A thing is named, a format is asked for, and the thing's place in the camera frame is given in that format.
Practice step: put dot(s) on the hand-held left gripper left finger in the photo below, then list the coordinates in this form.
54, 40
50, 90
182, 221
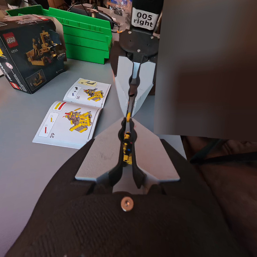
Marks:
100, 158

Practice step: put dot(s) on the clear plastic bag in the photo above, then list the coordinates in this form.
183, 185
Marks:
118, 7

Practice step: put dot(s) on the black lego box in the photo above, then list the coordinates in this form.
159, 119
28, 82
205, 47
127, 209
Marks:
34, 56

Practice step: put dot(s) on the green plastic bin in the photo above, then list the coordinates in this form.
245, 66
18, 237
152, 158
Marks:
84, 38

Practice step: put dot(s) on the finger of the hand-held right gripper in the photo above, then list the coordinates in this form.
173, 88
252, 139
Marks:
122, 80
146, 80

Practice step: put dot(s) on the yellow lego model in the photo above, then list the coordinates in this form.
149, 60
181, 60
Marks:
126, 148

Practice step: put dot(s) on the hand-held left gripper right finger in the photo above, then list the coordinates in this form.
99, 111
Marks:
154, 158

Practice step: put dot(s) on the small yellow lego pin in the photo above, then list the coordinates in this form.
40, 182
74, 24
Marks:
128, 115

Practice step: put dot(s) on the small wooden piece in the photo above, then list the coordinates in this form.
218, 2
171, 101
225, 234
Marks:
92, 12

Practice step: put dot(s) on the open lego instruction booklet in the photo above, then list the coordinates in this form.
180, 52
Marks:
68, 120

